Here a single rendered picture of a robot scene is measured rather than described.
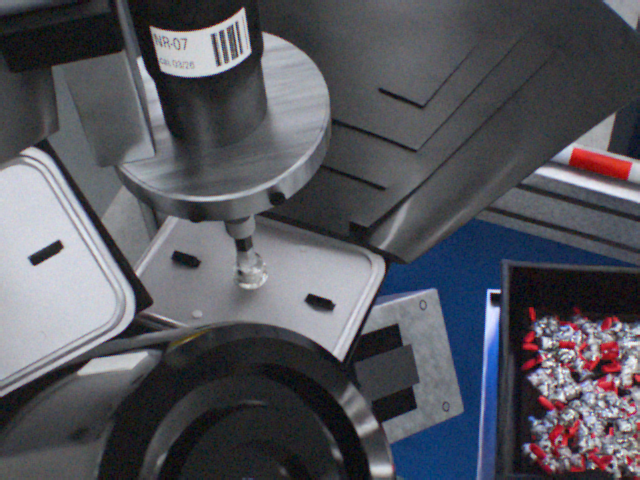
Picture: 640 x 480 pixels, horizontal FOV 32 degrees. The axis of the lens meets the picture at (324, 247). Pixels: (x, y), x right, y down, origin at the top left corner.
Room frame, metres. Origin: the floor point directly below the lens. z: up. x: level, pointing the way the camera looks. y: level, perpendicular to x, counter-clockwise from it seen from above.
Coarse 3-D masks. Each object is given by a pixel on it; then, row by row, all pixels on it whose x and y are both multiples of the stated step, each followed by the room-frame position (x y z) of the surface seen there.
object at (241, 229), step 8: (248, 216) 0.23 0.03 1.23; (232, 224) 0.23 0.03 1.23; (240, 224) 0.23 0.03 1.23; (248, 224) 0.23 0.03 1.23; (232, 232) 0.23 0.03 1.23; (240, 232) 0.23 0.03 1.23; (248, 232) 0.23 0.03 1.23; (240, 240) 0.23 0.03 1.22; (248, 240) 0.23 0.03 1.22; (240, 248) 0.23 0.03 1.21; (248, 248) 0.23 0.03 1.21; (240, 256) 0.23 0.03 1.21; (248, 256) 0.23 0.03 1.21; (240, 264) 0.23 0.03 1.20; (248, 264) 0.23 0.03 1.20
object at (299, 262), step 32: (192, 224) 0.26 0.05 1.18; (224, 224) 0.26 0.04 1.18; (256, 224) 0.26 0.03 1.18; (160, 256) 0.25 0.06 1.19; (224, 256) 0.25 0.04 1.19; (288, 256) 0.24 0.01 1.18; (320, 256) 0.24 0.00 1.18; (352, 256) 0.24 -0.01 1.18; (160, 288) 0.23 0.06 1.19; (192, 288) 0.23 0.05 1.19; (224, 288) 0.23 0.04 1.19; (256, 288) 0.23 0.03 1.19; (288, 288) 0.23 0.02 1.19; (320, 288) 0.23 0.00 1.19; (352, 288) 0.23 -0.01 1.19; (160, 320) 0.22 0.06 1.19; (192, 320) 0.22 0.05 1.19; (224, 320) 0.22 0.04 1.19; (256, 320) 0.21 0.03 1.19; (288, 320) 0.21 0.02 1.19; (320, 320) 0.21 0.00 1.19; (352, 320) 0.21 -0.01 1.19
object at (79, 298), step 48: (0, 192) 0.22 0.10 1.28; (48, 192) 0.21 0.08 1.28; (0, 240) 0.21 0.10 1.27; (48, 240) 0.20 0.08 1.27; (96, 240) 0.20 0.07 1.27; (0, 288) 0.20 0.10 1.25; (48, 288) 0.19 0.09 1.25; (96, 288) 0.19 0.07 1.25; (0, 336) 0.19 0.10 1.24; (48, 336) 0.18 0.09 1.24; (96, 336) 0.18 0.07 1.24; (0, 384) 0.17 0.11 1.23
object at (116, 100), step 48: (0, 0) 0.21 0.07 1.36; (48, 0) 0.21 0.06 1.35; (96, 0) 0.21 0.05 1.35; (0, 48) 0.21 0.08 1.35; (48, 48) 0.21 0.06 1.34; (96, 48) 0.21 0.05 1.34; (288, 48) 0.25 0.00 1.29; (96, 96) 0.21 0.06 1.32; (144, 96) 0.23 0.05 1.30; (288, 96) 0.23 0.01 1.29; (96, 144) 0.21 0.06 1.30; (144, 144) 0.21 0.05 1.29; (240, 144) 0.22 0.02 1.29; (288, 144) 0.21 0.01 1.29; (144, 192) 0.21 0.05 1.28; (192, 192) 0.20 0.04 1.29; (240, 192) 0.20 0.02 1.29; (288, 192) 0.20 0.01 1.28
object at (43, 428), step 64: (64, 384) 0.17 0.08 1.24; (128, 384) 0.15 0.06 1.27; (192, 384) 0.15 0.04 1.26; (256, 384) 0.16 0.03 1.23; (320, 384) 0.17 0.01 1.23; (0, 448) 0.15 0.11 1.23; (64, 448) 0.14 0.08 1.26; (128, 448) 0.13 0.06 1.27; (192, 448) 0.14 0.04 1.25; (256, 448) 0.15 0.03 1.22; (320, 448) 0.15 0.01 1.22; (384, 448) 0.15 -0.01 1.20
